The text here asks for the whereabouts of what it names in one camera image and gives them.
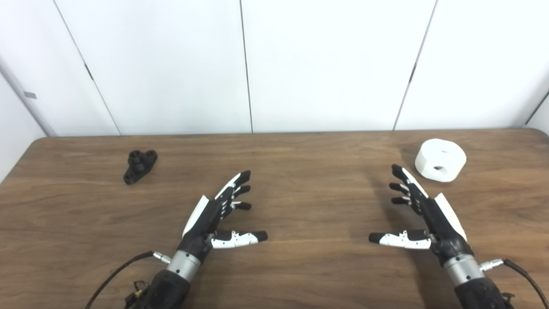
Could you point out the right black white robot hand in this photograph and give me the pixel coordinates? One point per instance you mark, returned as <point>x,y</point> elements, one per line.
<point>444,227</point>

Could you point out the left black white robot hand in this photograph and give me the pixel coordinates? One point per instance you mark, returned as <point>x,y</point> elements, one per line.
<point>201,223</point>

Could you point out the round white piece with holes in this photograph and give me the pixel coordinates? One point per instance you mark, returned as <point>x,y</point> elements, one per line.
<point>431,159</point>

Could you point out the black flanged holder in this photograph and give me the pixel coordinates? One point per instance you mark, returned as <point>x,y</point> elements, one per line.
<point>138,165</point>

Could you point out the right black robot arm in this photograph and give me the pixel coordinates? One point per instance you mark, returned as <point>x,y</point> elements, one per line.
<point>476,292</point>

